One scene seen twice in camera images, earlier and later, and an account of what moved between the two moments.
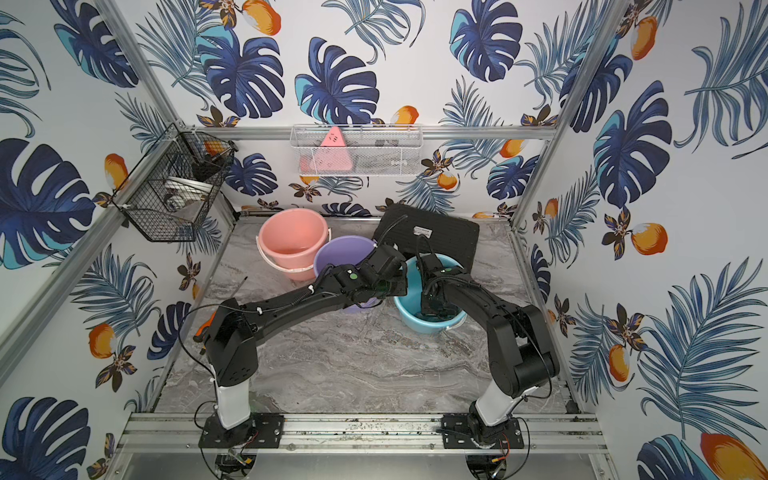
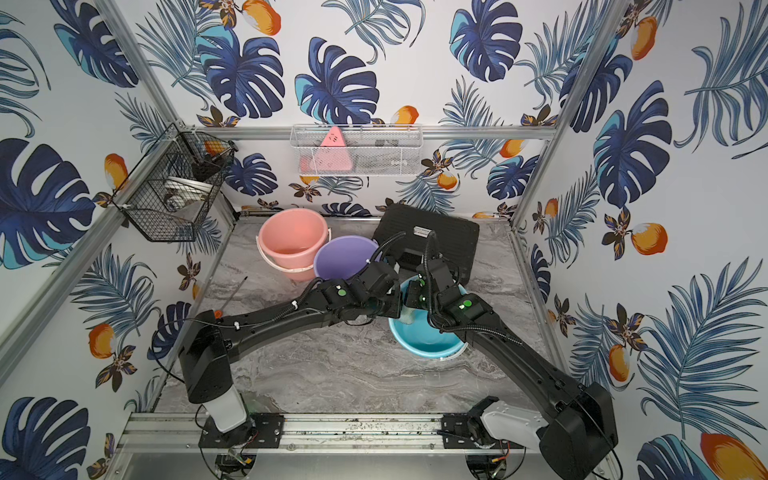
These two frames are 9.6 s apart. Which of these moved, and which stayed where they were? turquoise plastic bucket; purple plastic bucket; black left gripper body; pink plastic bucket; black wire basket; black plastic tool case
Moved: turquoise plastic bucket; black left gripper body
Stayed: black plastic tool case; purple plastic bucket; black wire basket; pink plastic bucket
